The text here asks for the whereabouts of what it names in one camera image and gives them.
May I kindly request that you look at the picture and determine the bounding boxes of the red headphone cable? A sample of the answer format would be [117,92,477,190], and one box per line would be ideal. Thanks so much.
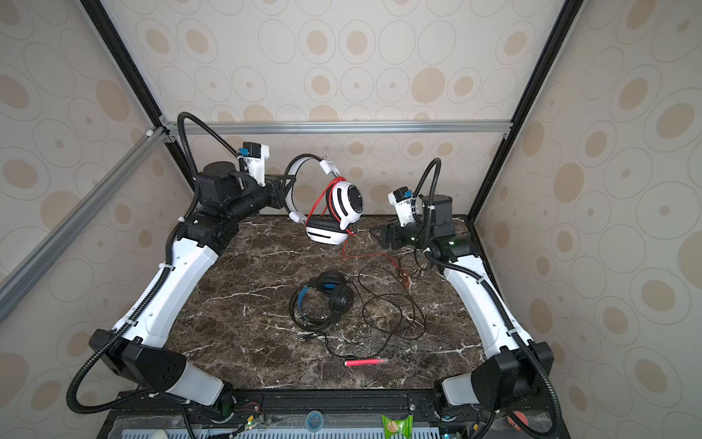
[304,176,429,289]

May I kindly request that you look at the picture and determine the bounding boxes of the white black headphones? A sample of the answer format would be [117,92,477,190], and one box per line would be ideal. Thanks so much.
[284,154,364,245]

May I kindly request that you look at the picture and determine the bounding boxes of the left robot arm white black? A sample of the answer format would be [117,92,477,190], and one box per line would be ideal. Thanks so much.
[66,112,292,421]

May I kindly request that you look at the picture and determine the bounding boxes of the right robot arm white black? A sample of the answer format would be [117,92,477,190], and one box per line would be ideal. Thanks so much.
[371,157,565,438]

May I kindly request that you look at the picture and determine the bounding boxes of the black blue headphones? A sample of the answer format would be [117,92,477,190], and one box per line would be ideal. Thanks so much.
[288,270,356,333]

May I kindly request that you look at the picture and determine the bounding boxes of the pink marker pen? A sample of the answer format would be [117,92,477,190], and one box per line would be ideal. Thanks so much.
[344,359,388,368]

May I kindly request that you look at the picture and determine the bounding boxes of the green snack packet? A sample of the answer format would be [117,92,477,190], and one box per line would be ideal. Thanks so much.
[381,415,414,439]

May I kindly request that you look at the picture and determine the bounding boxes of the blue tape roll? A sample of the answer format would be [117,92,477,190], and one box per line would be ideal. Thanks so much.
[305,411,325,434]

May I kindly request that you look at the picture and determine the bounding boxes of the red round object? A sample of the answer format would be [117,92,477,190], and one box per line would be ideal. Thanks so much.
[506,411,529,432]

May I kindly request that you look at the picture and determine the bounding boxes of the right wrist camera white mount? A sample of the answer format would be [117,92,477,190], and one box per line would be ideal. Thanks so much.
[388,187,423,227]

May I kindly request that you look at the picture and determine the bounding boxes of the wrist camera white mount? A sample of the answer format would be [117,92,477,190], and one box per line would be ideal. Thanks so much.
[388,187,423,227]
[239,142,270,187]

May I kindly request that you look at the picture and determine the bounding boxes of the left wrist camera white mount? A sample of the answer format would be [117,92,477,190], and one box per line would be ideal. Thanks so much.
[239,142,270,187]

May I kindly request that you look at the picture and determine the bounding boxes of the aluminium back rail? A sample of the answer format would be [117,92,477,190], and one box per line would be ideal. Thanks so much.
[160,119,514,137]

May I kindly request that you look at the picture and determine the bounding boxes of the aluminium rail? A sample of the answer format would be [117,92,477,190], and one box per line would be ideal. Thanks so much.
[160,119,514,137]
[1,127,166,320]

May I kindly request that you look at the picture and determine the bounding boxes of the black corner frame post left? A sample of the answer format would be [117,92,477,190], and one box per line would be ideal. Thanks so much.
[78,0,199,219]

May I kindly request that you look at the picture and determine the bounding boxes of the black corner frame post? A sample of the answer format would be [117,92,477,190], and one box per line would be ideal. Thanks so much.
[465,0,584,224]
[78,0,199,219]

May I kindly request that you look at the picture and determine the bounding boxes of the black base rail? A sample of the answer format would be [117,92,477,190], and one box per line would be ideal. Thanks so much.
[97,387,571,439]

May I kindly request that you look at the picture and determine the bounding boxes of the aluminium left rail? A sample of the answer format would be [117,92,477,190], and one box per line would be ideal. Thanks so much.
[1,127,166,320]

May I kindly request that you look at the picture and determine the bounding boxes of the black corner frame post right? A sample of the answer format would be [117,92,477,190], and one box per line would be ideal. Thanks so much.
[465,0,584,224]

